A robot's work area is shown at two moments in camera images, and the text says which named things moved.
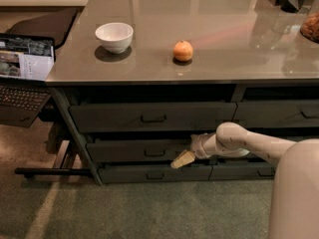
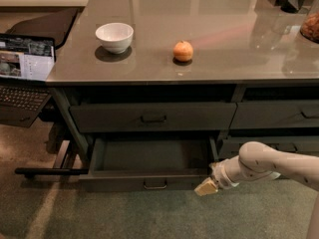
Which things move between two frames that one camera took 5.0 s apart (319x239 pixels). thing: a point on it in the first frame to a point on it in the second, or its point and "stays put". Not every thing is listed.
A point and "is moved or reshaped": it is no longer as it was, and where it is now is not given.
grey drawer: [137, 150] is moved or reshaped
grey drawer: [277, 114] stays put
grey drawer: [154, 118] stays put
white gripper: [199, 146] to [219, 175]
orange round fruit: [182, 51] stays put
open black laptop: [26, 61] stays put
